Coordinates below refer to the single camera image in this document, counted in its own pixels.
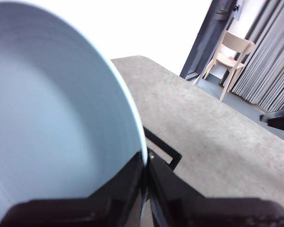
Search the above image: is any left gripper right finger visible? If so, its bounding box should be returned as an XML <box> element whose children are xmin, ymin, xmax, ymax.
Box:
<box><xmin>147</xmin><ymin>148</ymin><xmax>284</xmax><ymax>227</ymax></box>

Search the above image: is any grey pleated curtain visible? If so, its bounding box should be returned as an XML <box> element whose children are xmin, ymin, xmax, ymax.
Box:
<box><xmin>229</xmin><ymin>0</ymin><xmax>284</xmax><ymax>112</ymax></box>

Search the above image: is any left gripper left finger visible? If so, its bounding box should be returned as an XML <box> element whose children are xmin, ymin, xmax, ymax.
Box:
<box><xmin>0</xmin><ymin>150</ymin><xmax>148</xmax><ymax>227</ymax></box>

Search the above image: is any black plate rack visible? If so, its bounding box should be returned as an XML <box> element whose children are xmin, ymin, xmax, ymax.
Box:
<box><xmin>143</xmin><ymin>126</ymin><xmax>182</xmax><ymax>171</ymax></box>

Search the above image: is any dark grey door frame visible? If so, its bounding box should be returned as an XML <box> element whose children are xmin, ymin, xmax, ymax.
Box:
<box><xmin>179</xmin><ymin>0</ymin><xmax>242</xmax><ymax>84</ymax></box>

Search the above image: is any blue round plate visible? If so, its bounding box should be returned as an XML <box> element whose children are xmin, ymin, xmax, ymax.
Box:
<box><xmin>0</xmin><ymin>0</ymin><xmax>149</xmax><ymax>227</ymax></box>

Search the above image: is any beige wooden chair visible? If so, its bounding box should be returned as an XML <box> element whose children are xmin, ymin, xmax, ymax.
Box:
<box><xmin>195</xmin><ymin>30</ymin><xmax>256</xmax><ymax>101</ymax></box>

